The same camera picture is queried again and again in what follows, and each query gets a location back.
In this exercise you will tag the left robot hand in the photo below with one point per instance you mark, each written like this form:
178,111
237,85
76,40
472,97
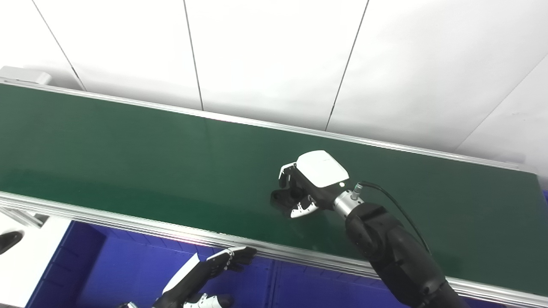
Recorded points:
188,282

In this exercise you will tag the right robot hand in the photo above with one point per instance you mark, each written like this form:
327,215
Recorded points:
319,171

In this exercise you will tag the black flange part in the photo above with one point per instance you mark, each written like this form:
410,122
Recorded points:
280,200

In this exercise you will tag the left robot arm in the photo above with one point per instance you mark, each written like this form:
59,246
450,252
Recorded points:
127,305

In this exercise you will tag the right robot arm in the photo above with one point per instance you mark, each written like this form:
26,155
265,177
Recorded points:
394,252

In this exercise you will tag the green conveyor belt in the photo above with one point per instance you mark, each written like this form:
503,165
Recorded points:
128,223
150,158

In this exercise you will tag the aluminium conveyor leg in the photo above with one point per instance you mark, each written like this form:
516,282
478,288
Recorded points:
21,217

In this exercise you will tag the grey conveyor end housing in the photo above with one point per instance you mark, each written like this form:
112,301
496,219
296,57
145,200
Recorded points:
25,76

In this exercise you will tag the black rounded object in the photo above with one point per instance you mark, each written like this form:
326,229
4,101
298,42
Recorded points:
9,240

